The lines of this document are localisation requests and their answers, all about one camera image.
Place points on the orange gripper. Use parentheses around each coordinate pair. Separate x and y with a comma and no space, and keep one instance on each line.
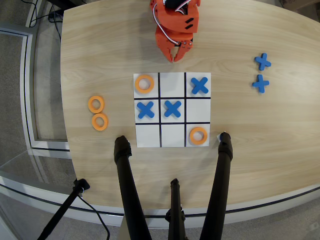
(167,37)

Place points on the brown cardboard box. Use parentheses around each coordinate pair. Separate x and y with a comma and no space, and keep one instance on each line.
(300,3)

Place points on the blue foam cross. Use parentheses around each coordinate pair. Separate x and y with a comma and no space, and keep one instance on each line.
(262,61)
(260,83)
(172,109)
(199,85)
(145,110)

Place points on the white tic-tac-toe board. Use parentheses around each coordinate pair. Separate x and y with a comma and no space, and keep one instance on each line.
(172,135)

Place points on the short black tripod leg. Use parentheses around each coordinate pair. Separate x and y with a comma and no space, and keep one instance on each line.
(176,200)

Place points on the white framed glass panel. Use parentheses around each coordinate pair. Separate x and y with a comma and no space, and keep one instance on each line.
(27,100)

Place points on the thin black stand leg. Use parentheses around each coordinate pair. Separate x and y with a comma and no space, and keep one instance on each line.
(62,207)

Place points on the black flat base plate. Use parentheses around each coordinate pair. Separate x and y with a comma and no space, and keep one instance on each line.
(65,2)

